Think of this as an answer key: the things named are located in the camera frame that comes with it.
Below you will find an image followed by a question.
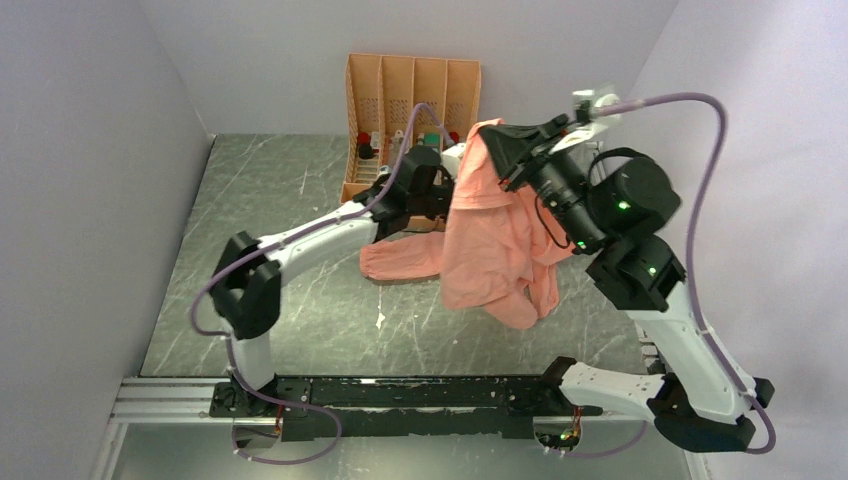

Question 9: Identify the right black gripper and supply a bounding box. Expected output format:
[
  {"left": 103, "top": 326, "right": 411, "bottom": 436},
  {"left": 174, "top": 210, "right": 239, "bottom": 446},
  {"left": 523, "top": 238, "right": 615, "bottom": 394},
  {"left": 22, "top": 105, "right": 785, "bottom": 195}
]
[{"left": 475, "top": 114, "right": 606, "bottom": 252}]

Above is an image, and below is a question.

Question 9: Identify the pink zip-up jacket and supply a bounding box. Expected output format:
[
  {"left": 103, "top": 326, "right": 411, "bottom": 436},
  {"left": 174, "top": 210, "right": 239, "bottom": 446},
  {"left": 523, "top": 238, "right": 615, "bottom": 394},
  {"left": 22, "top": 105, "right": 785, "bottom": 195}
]
[{"left": 359, "top": 120, "right": 571, "bottom": 330}]

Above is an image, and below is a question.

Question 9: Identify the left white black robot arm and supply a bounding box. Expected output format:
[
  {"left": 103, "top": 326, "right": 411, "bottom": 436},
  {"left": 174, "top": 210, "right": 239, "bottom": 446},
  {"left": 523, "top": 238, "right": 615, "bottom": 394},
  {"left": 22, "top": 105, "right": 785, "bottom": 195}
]
[{"left": 208, "top": 143, "right": 465, "bottom": 416}]

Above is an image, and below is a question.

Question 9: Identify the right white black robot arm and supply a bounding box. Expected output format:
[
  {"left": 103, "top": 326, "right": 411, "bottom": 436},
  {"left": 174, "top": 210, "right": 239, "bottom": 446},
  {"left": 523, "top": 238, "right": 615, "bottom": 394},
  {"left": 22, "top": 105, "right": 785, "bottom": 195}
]
[{"left": 478, "top": 117, "right": 775, "bottom": 453}]

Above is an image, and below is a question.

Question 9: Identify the green capped blue tube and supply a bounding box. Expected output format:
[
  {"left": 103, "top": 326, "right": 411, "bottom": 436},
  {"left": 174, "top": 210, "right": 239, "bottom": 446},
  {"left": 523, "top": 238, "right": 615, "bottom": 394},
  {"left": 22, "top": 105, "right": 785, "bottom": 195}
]
[{"left": 416, "top": 133, "right": 442, "bottom": 152}]

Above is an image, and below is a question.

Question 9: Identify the red black round item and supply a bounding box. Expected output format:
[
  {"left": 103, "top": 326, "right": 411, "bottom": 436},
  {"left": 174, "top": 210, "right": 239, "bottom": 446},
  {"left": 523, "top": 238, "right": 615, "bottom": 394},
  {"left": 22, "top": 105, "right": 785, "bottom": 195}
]
[{"left": 356, "top": 132, "right": 375, "bottom": 160}]

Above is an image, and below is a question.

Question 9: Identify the orange four-slot file organizer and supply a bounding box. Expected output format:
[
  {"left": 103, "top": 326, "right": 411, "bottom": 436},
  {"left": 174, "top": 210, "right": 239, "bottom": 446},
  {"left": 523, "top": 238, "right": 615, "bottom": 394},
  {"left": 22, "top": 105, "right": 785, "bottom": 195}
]
[{"left": 340, "top": 53, "right": 482, "bottom": 203}]

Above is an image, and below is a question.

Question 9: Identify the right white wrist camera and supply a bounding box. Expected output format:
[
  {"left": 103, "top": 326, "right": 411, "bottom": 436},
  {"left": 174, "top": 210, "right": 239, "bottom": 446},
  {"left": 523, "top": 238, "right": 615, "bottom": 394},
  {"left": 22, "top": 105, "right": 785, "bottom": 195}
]
[{"left": 548, "top": 84, "right": 621, "bottom": 154}]

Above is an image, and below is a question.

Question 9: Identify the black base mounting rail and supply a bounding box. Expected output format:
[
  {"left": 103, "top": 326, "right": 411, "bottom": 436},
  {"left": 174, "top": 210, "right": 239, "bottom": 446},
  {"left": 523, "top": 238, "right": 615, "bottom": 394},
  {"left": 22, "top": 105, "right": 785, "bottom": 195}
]
[{"left": 208, "top": 375, "right": 578, "bottom": 442}]

